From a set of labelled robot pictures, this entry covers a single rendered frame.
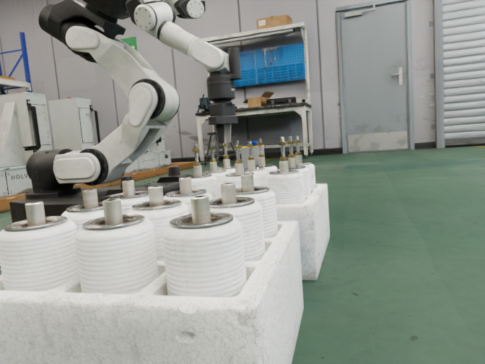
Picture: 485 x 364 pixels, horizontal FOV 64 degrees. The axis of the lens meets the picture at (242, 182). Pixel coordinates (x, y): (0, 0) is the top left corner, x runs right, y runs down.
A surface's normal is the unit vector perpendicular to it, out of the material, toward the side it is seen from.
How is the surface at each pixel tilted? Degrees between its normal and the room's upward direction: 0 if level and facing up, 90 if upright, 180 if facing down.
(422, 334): 0
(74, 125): 90
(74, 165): 90
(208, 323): 90
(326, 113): 90
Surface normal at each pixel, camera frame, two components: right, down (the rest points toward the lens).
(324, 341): -0.07, -0.99
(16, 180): 0.95, -0.04
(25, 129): -0.29, 0.13
